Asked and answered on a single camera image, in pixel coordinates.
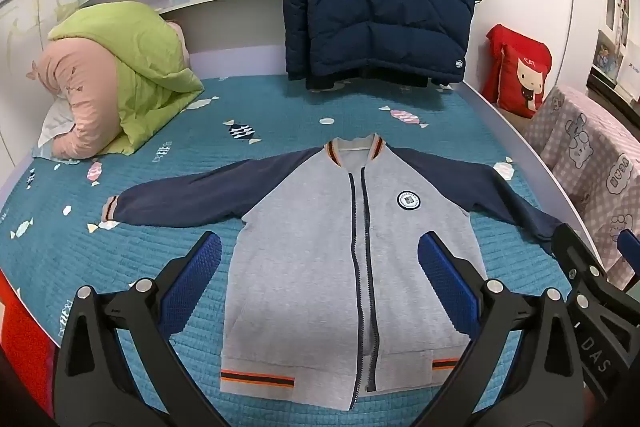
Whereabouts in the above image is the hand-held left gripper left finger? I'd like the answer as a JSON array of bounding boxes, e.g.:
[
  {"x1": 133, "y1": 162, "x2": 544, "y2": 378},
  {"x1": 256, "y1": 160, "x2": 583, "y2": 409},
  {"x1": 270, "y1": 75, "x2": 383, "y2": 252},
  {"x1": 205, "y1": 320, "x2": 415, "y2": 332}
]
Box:
[{"x1": 52, "y1": 231, "x2": 231, "y2": 427}]

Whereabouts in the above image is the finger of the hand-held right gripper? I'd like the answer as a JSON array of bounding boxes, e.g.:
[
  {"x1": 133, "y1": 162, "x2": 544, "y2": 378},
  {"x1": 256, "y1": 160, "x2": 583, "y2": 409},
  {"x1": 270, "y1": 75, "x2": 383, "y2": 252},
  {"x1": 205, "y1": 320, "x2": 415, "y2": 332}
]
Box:
[
  {"x1": 550, "y1": 223, "x2": 610, "y2": 304},
  {"x1": 616, "y1": 228, "x2": 640, "y2": 293}
]

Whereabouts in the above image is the pink pillow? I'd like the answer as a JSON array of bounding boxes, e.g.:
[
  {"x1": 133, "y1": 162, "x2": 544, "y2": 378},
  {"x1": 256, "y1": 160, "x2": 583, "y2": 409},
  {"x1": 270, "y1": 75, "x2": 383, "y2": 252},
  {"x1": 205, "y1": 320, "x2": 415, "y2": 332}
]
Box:
[{"x1": 27, "y1": 21, "x2": 192, "y2": 160}]

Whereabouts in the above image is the grey jacket with navy sleeves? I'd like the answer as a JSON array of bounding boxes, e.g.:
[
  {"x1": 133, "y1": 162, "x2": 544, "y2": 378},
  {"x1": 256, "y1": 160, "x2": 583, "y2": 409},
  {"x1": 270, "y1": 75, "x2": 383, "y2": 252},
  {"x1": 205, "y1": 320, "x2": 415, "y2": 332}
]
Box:
[{"x1": 101, "y1": 133, "x2": 566, "y2": 412}]

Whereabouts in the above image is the teal candy print bedspread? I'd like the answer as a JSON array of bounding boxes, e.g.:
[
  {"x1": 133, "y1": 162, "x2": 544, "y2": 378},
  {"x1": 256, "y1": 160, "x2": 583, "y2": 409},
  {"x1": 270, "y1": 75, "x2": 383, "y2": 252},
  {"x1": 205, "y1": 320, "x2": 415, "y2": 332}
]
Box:
[{"x1": 0, "y1": 74, "x2": 601, "y2": 427}]

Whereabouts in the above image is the green quilt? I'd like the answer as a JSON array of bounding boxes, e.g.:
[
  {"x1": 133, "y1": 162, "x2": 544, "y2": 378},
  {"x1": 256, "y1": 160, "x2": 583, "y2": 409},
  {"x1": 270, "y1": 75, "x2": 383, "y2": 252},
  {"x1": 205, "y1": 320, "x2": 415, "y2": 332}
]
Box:
[{"x1": 48, "y1": 2, "x2": 205, "y2": 156}]

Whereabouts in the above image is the colourful picture book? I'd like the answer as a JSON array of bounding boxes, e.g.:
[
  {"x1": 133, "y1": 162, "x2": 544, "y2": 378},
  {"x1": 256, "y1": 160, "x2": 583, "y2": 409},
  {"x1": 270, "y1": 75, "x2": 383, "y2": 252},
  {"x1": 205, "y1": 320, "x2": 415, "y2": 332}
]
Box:
[{"x1": 592, "y1": 32, "x2": 622, "y2": 82}]

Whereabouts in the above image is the black garment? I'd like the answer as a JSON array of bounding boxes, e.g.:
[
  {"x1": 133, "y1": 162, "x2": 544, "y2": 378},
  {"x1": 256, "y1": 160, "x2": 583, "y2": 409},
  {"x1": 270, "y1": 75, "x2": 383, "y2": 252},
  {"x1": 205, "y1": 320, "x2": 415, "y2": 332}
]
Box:
[{"x1": 304, "y1": 66, "x2": 432, "y2": 92}]

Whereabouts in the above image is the pink checked bear blanket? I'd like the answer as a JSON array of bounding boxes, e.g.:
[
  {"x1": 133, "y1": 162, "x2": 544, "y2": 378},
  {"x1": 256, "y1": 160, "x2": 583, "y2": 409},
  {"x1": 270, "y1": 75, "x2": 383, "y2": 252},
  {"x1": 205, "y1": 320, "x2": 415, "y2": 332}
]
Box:
[{"x1": 522, "y1": 86, "x2": 640, "y2": 290}]

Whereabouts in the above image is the red cartoon cushion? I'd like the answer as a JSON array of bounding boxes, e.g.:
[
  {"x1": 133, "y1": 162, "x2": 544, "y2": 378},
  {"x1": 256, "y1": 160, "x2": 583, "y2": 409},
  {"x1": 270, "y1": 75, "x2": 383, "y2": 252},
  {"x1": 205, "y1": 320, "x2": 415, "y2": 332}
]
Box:
[{"x1": 481, "y1": 24, "x2": 553, "y2": 119}]

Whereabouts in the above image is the white pillow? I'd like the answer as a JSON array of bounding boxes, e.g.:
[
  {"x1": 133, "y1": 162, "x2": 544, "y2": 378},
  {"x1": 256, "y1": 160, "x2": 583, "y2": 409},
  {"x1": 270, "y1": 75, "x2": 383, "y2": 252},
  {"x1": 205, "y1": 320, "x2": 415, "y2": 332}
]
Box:
[{"x1": 37, "y1": 97, "x2": 76, "y2": 148}]

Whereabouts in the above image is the red bed rail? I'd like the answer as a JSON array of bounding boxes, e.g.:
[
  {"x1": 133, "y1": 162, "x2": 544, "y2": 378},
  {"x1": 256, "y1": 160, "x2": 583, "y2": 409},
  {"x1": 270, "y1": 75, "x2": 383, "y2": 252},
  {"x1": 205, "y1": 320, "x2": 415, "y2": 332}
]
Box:
[{"x1": 0, "y1": 272, "x2": 57, "y2": 415}]

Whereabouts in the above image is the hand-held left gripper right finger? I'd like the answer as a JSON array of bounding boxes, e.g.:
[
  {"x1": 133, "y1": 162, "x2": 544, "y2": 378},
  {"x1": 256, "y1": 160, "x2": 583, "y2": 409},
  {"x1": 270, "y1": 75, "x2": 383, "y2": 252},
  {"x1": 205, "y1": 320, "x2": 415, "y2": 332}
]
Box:
[{"x1": 417, "y1": 231, "x2": 586, "y2": 427}]

